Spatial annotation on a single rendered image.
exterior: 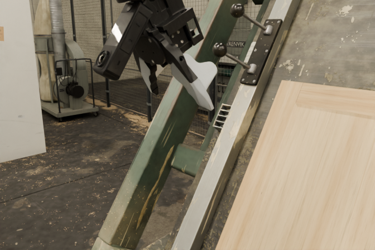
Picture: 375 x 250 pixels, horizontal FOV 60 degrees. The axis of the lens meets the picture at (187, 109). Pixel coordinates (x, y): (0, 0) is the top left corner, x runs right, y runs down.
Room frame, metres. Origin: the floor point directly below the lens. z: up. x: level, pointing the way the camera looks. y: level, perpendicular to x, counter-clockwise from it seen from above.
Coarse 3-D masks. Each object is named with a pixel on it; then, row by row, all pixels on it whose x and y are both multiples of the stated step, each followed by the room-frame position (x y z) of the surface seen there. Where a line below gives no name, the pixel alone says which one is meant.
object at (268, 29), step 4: (236, 4) 0.87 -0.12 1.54; (240, 4) 0.87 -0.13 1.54; (232, 8) 0.87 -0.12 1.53; (236, 8) 0.87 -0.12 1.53; (240, 8) 0.86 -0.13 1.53; (232, 12) 0.87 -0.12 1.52; (236, 12) 0.87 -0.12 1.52; (240, 12) 0.87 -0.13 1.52; (236, 16) 0.87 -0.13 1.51; (240, 16) 0.87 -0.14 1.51; (244, 16) 0.88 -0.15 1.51; (248, 16) 0.88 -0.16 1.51; (252, 20) 0.89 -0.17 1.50; (256, 24) 0.89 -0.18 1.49; (260, 24) 0.89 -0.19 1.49; (264, 28) 0.89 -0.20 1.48; (268, 28) 0.89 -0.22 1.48; (272, 28) 0.89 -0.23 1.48; (264, 32) 0.89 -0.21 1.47; (268, 32) 0.89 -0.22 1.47
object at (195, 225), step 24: (288, 0) 0.94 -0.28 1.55; (288, 24) 0.92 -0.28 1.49; (264, 72) 0.84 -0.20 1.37; (240, 96) 0.83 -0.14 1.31; (240, 120) 0.79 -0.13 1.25; (216, 144) 0.78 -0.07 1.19; (240, 144) 0.78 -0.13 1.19; (216, 168) 0.74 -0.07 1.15; (216, 192) 0.71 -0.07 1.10; (192, 216) 0.69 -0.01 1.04; (192, 240) 0.65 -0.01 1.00
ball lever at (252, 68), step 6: (216, 48) 0.82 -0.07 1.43; (222, 48) 0.82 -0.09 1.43; (216, 54) 0.82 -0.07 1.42; (222, 54) 0.82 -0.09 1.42; (228, 54) 0.83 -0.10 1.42; (234, 60) 0.84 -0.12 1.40; (240, 60) 0.84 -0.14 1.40; (246, 66) 0.84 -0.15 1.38; (252, 66) 0.84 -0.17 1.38; (252, 72) 0.84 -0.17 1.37
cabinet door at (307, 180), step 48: (288, 96) 0.78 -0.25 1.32; (336, 96) 0.71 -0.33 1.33; (288, 144) 0.70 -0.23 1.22; (336, 144) 0.64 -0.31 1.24; (240, 192) 0.69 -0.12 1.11; (288, 192) 0.63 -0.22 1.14; (336, 192) 0.58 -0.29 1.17; (240, 240) 0.62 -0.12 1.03; (288, 240) 0.57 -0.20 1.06; (336, 240) 0.53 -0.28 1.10
